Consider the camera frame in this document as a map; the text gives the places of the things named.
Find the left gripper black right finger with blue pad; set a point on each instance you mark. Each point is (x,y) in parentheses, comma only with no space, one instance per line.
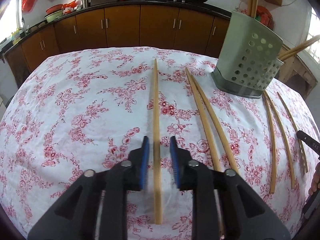
(244,214)

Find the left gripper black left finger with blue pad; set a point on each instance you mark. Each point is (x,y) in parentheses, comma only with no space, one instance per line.
(94,206)

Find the brown kitchen cabinet row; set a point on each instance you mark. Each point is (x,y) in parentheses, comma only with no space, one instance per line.
(193,29)

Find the floral white red tablecloth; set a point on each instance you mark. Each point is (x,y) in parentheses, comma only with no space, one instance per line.
(88,109)

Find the grey perforated utensil holder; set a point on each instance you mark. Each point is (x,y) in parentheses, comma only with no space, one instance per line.
(248,60)

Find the wooden side cabinet right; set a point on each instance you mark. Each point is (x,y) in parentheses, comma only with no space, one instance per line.
(297,75)

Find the chopstick leaning in holder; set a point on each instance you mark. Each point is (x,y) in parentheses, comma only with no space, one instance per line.
(300,46)

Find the yellow bottle by sink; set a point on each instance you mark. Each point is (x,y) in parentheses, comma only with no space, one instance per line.
(16,36)

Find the red bags right counter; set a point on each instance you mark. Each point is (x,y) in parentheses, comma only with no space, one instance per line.
(264,17)

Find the green basin red lid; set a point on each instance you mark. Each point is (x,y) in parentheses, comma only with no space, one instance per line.
(53,12)

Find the red plastic bag on wall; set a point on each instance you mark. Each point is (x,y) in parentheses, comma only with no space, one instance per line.
(27,5)

